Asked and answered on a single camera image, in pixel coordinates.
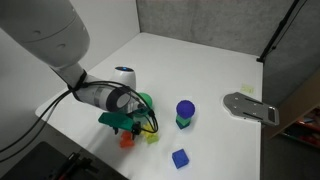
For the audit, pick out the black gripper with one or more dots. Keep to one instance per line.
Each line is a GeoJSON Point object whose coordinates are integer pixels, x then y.
{"type": "Point", "coordinates": [137, 111]}

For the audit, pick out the orange toy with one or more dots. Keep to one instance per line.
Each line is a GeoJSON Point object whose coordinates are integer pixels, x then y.
{"type": "Point", "coordinates": [126, 140]}

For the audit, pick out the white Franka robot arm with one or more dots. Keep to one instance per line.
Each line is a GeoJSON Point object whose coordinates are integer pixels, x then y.
{"type": "Point", "coordinates": [50, 36]}

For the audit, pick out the yellow star toy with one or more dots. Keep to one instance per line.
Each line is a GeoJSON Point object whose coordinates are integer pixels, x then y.
{"type": "Point", "coordinates": [147, 127]}

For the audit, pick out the green bowl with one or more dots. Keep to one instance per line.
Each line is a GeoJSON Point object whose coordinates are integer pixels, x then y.
{"type": "Point", "coordinates": [146, 99]}

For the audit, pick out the yellow-green block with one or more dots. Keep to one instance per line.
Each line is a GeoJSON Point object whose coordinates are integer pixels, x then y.
{"type": "Point", "coordinates": [151, 137]}

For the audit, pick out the green block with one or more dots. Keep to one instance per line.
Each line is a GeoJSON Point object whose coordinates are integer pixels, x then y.
{"type": "Point", "coordinates": [183, 120]}

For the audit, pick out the blue hexagon block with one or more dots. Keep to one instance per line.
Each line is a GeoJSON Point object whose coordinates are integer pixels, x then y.
{"type": "Point", "coordinates": [180, 158]}

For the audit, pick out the purple cylinder block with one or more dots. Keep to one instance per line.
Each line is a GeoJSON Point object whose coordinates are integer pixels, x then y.
{"type": "Point", "coordinates": [185, 108]}

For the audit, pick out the black clamp equipment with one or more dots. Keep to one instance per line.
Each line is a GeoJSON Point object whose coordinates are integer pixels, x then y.
{"type": "Point", "coordinates": [73, 166]}

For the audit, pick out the grey metal plate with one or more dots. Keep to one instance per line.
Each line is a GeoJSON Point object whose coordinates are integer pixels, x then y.
{"type": "Point", "coordinates": [248, 108]}

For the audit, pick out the yellow sticky note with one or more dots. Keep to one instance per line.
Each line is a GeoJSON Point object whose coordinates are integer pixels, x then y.
{"type": "Point", "coordinates": [247, 88]}

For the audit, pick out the cardboard shelf box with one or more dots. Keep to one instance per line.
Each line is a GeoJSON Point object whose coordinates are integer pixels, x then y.
{"type": "Point", "coordinates": [296, 110]}

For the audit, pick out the black pole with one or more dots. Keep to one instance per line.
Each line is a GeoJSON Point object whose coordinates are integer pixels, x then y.
{"type": "Point", "coordinates": [278, 30]}

